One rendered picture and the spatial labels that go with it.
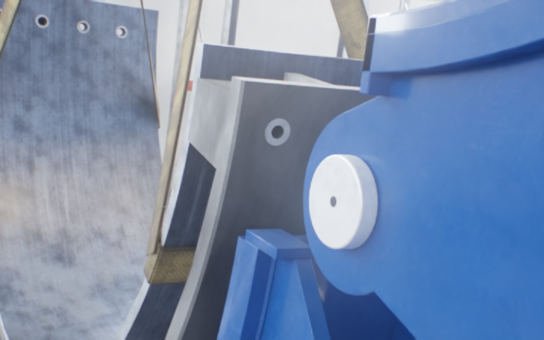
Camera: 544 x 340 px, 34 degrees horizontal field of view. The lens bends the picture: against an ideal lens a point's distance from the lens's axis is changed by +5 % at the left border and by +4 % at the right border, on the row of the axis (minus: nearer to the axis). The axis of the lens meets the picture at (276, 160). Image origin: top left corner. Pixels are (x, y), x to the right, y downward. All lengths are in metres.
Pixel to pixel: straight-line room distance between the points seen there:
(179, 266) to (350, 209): 0.62
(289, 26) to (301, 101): 8.77
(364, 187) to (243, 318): 0.38
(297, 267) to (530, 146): 0.50
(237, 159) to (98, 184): 2.02
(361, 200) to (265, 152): 0.33
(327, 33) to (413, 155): 9.39
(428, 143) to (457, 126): 0.06
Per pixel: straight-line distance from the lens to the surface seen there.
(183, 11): 9.23
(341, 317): 1.61
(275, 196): 1.49
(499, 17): 0.98
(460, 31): 1.02
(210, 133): 1.50
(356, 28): 2.03
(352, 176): 1.17
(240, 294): 1.44
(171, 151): 1.73
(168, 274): 1.73
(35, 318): 2.94
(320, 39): 10.45
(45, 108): 3.49
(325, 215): 1.23
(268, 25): 10.08
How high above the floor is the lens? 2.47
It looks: 10 degrees down
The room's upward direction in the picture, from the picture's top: 8 degrees clockwise
